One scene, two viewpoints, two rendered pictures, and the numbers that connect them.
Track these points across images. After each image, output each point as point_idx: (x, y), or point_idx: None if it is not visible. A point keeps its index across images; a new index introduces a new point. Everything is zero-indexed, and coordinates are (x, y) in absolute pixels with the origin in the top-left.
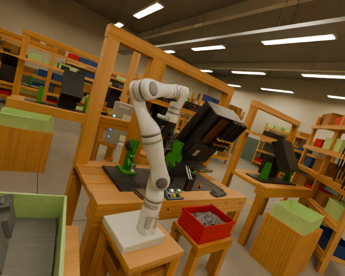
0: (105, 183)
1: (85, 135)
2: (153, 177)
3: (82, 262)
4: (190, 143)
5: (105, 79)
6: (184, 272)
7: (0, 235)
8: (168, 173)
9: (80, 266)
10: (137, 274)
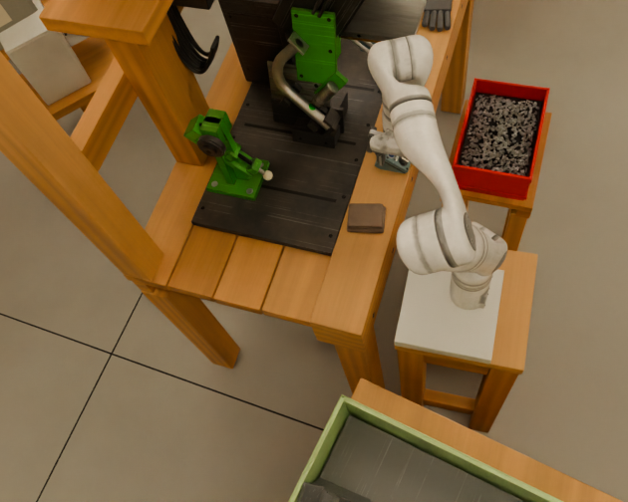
0: (276, 264)
1: (120, 239)
2: (485, 274)
3: (370, 372)
4: (355, 6)
5: (31, 111)
6: (508, 236)
7: None
8: (502, 242)
9: (368, 376)
10: None
